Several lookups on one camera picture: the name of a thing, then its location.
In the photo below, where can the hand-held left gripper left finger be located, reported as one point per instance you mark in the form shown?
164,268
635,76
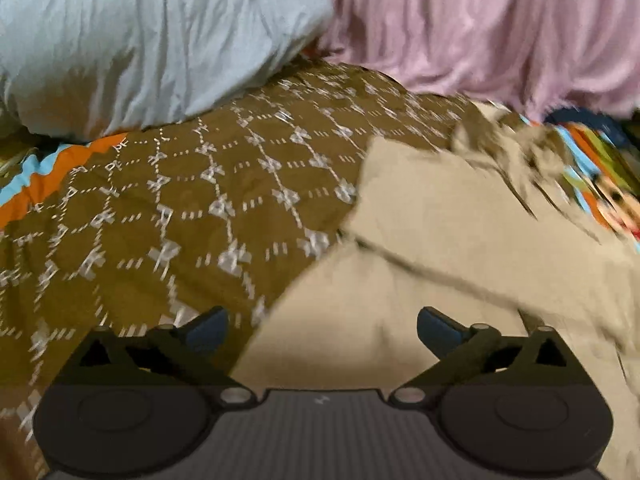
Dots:
209,327

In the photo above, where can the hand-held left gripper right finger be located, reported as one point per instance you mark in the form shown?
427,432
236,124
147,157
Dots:
434,327

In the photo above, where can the beige garment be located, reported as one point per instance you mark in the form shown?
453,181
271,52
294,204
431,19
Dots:
450,260

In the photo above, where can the brown printed bedsheet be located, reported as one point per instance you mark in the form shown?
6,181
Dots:
150,185

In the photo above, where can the grey pillow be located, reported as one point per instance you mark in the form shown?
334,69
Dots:
140,45

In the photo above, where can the pink blanket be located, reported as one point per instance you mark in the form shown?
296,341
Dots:
475,25

